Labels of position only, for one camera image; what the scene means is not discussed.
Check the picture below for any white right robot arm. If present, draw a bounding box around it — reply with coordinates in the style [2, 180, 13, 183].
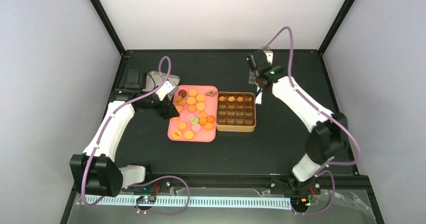
[246, 50, 347, 193]

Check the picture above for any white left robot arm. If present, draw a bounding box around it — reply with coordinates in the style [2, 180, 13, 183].
[70, 70, 180, 197]

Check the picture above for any dark chocolate round cookie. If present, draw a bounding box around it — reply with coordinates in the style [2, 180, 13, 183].
[178, 89, 187, 98]

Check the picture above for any pink sandwich cookie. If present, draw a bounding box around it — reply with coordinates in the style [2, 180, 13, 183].
[191, 123, 201, 132]
[186, 113, 196, 121]

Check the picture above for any yellow biscuit red cross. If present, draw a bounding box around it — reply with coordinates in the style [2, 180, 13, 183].
[170, 130, 182, 140]

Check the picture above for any silver metal tin lid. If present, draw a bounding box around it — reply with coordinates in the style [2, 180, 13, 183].
[143, 71, 180, 99]

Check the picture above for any pink plastic tray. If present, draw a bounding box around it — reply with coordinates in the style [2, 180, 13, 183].
[167, 85, 218, 142]

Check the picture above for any green sandwich cookie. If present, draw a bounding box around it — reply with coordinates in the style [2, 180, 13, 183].
[190, 117, 199, 124]

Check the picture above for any chocolate chip round cookie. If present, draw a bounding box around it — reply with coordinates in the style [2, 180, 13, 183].
[206, 116, 216, 123]

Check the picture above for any gold cookie tin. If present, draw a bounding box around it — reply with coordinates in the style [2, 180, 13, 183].
[216, 91, 257, 133]

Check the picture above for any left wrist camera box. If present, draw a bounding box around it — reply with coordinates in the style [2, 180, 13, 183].
[155, 80, 178, 101]

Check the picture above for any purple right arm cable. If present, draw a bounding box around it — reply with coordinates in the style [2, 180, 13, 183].
[263, 26, 362, 216]

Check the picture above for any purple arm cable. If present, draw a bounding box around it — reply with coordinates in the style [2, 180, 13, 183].
[263, 26, 362, 216]
[80, 56, 191, 216]

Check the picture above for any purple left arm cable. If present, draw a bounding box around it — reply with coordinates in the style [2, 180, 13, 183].
[80, 56, 191, 216]

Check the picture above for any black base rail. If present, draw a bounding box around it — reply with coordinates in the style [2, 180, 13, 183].
[146, 172, 322, 196]

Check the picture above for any white slotted cable duct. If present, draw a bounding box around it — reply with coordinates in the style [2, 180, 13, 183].
[98, 194, 292, 210]

